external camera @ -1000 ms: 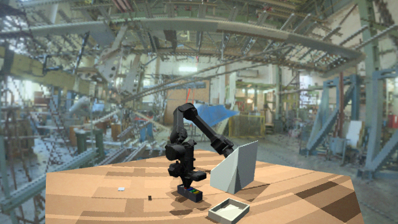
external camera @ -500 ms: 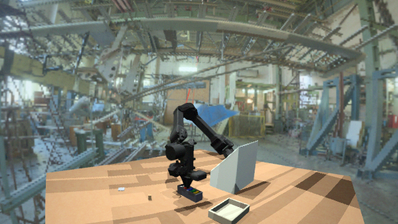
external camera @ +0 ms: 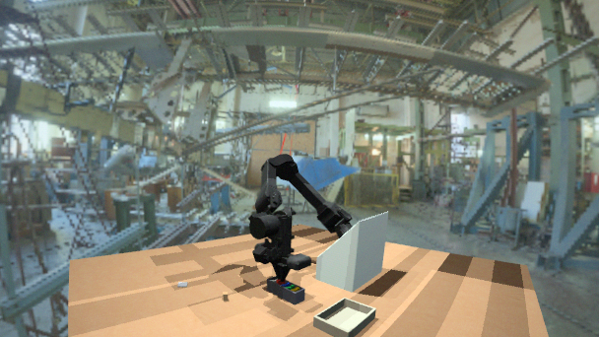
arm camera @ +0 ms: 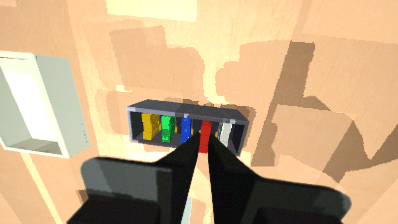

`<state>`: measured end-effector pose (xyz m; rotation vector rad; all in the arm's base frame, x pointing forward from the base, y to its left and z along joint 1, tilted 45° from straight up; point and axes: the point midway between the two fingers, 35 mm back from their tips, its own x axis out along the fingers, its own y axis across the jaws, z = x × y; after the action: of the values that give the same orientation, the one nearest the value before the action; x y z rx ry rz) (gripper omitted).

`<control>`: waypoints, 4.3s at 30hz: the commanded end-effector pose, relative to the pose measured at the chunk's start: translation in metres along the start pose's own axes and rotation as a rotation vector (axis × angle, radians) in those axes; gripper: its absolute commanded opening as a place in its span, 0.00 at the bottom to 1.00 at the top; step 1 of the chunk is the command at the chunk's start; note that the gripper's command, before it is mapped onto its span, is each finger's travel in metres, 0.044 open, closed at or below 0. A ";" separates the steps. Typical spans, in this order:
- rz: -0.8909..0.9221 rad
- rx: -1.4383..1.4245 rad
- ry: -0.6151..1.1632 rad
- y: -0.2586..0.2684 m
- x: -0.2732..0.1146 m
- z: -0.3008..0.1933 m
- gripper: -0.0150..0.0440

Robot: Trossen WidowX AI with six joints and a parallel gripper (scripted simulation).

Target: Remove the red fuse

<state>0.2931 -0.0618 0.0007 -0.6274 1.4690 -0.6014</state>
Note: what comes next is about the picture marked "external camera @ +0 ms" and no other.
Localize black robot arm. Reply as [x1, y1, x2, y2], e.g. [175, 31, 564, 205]
[248, 154, 353, 264]

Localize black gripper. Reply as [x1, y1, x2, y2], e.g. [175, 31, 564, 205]
[268, 233, 311, 282]

